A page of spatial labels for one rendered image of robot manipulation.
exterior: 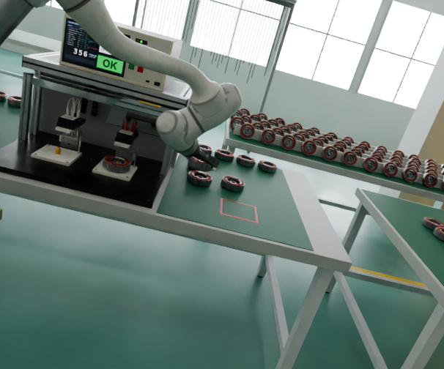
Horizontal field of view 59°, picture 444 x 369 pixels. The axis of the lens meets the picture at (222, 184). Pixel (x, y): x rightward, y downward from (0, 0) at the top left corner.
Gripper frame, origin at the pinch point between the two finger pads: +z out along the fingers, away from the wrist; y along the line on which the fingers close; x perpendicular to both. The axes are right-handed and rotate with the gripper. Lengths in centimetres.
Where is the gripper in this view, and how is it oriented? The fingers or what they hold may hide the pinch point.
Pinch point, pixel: (201, 161)
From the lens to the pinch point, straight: 159.4
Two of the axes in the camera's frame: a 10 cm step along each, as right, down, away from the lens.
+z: 2.1, 2.4, 9.5
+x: 4.2, -9.0, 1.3
